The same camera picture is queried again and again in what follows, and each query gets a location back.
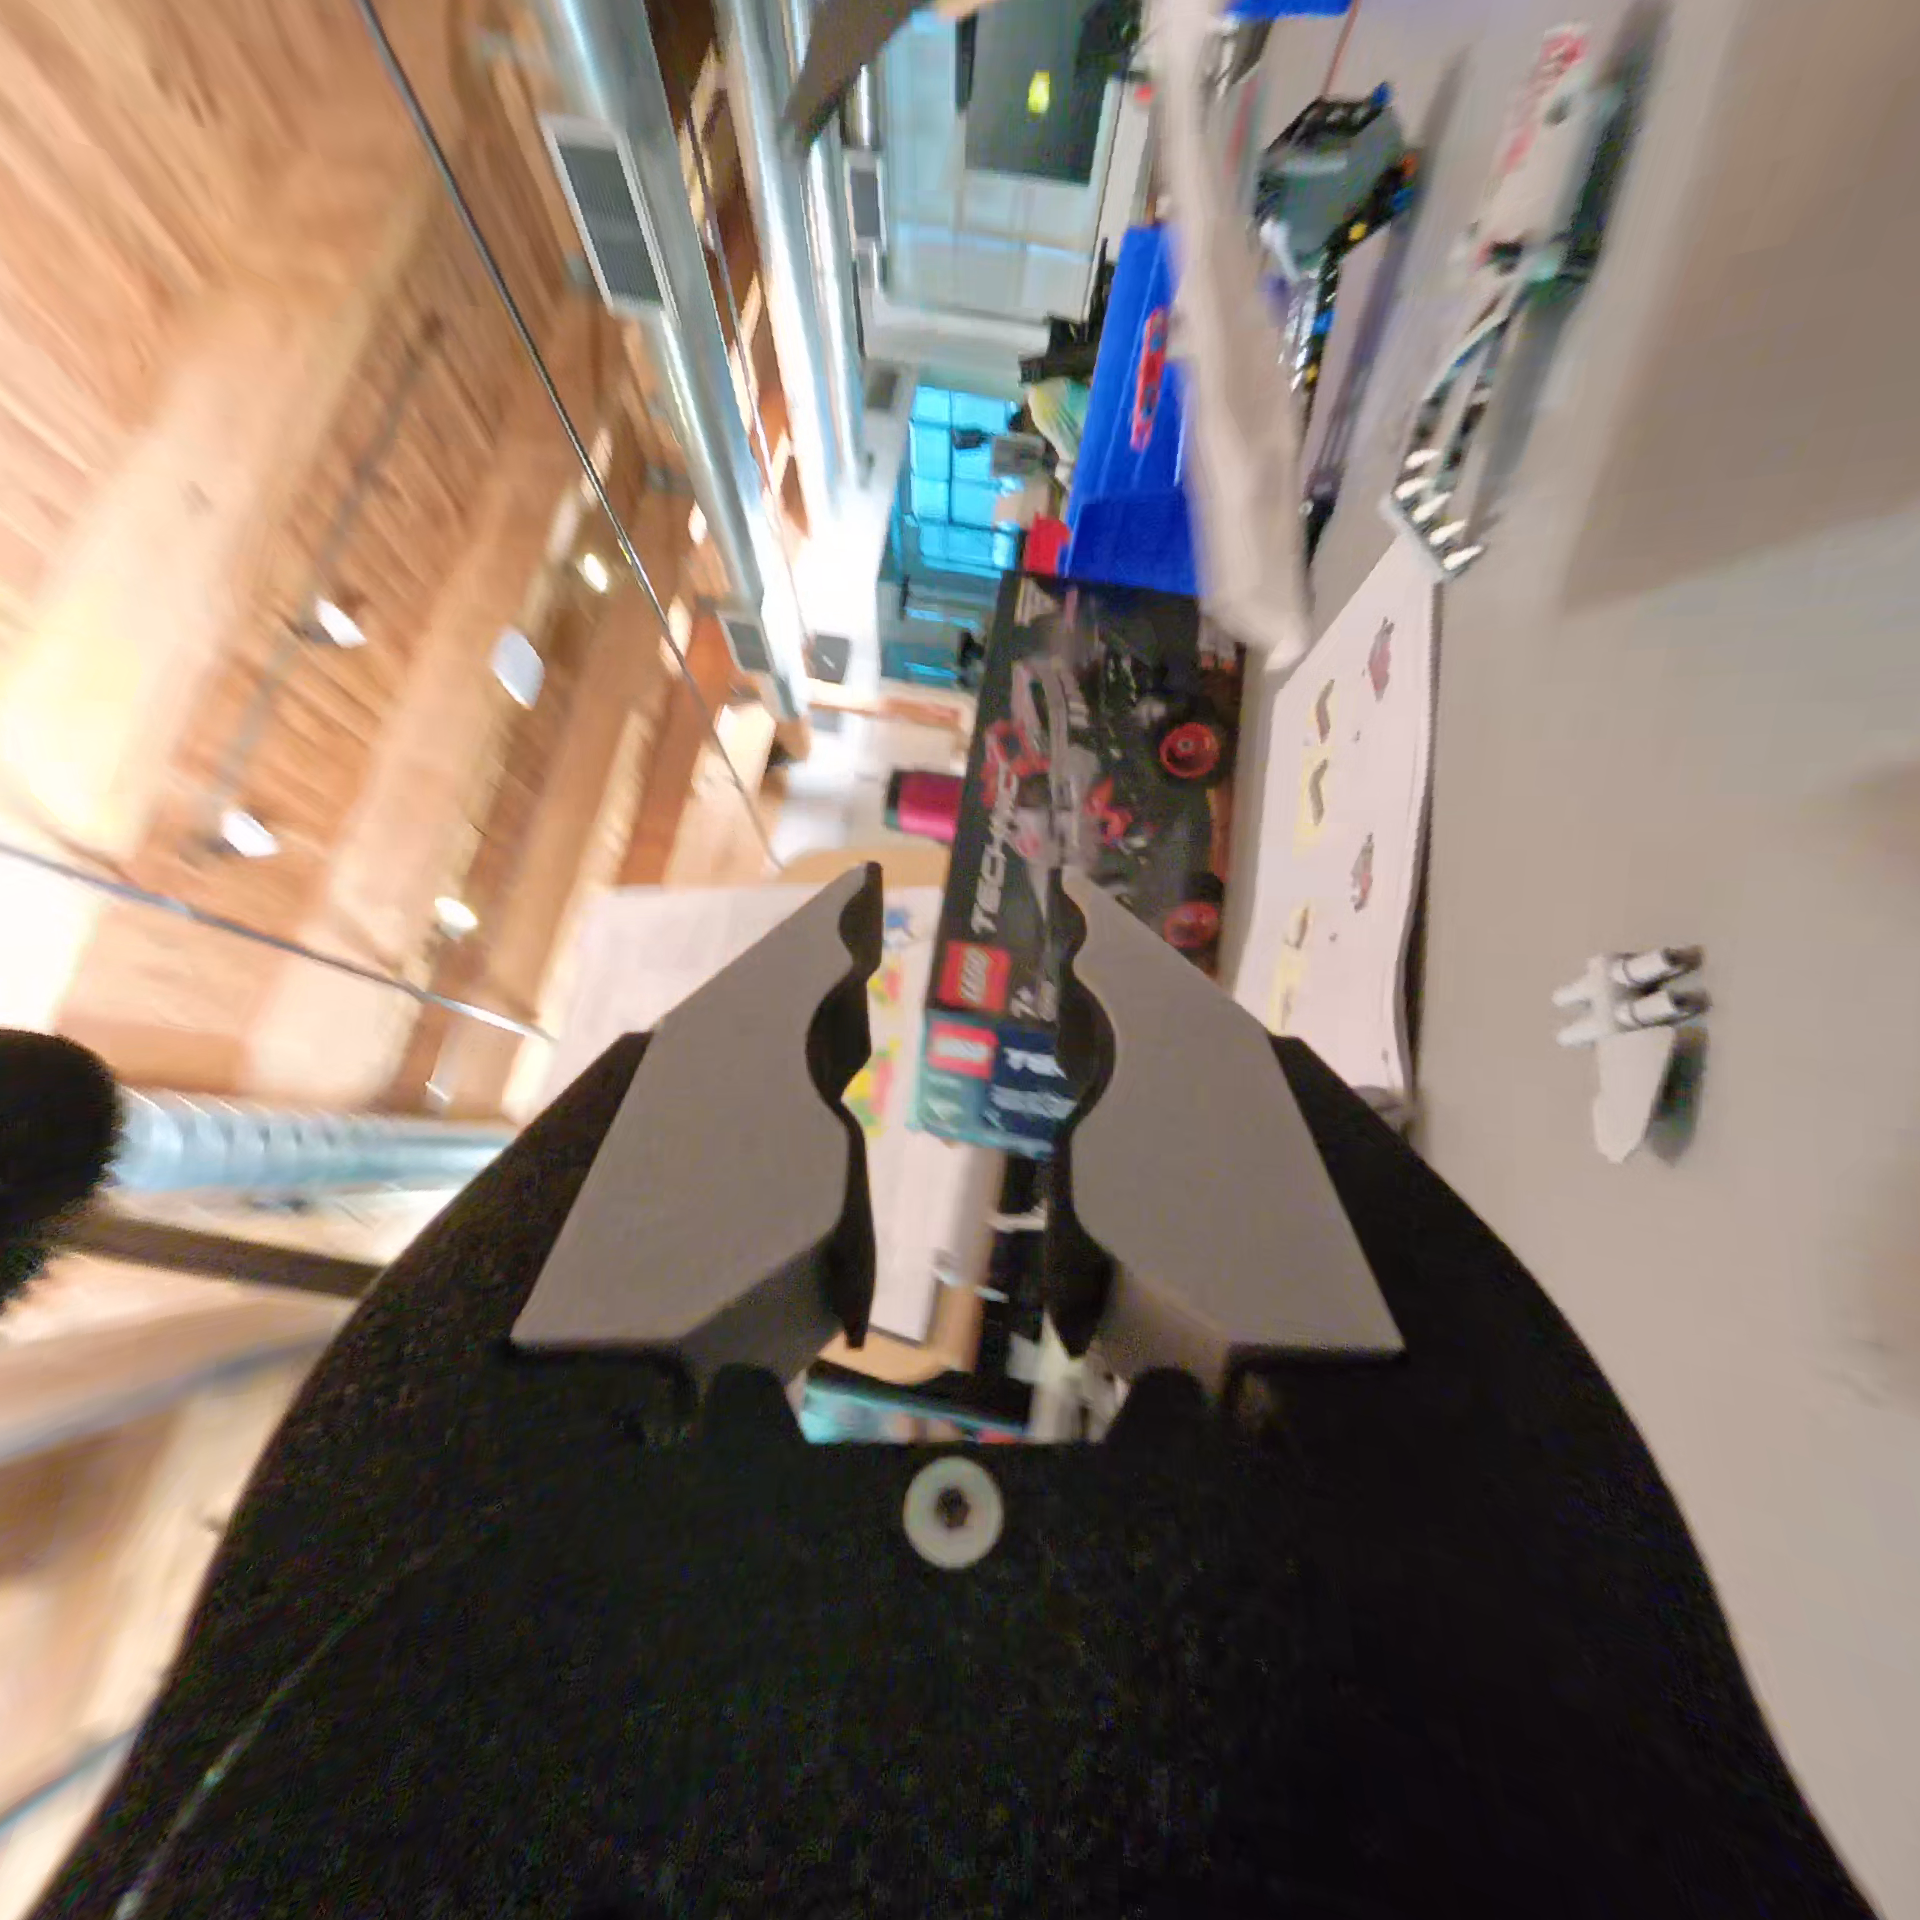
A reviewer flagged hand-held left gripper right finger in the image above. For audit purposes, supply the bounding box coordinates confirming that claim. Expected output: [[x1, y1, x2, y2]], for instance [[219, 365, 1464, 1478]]
[[1047, 878, 1406, 1386]]

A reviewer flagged white toy panel piece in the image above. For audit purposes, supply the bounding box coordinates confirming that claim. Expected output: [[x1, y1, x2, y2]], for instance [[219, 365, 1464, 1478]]
[[1548, 943, 1714, 1167]]

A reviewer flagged black toy set box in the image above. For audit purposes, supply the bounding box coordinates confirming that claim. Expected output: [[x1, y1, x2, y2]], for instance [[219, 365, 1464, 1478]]
[[906, 576, 1251, 1157]]

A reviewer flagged silver ventilation duct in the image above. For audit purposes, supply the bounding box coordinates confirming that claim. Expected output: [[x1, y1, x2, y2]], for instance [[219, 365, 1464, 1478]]
[[532, 0, 867, 721]]

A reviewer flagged white instruction booklet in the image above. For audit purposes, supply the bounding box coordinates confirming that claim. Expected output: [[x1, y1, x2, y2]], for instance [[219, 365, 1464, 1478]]
[[1231, 542, 1444, 1101]]

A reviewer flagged white toothed toy panel assembly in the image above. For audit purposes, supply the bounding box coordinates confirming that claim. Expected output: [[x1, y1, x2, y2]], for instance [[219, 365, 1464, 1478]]
[[1380, 22, 1641, 582]]

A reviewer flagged blue storage bin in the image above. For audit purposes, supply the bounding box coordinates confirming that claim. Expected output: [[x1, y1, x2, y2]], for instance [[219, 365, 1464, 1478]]
[[1062, 224, 1205, 590]]

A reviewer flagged grey black toy truck assembly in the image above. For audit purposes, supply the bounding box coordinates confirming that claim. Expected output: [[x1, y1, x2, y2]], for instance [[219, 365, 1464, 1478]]
[[1124, 82, 1425, 556]]

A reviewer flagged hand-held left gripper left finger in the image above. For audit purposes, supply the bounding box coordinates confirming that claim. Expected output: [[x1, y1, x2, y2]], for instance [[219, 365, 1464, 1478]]
[[510, 863, 891, 1386]]

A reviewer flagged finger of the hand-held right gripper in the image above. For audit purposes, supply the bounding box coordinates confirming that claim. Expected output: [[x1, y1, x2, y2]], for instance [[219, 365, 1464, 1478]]
[[1152, 0, 1315, 671]]

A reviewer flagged grey desk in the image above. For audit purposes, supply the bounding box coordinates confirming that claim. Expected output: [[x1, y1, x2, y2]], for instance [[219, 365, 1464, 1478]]
[[1221, 0, 1920, 1652]]

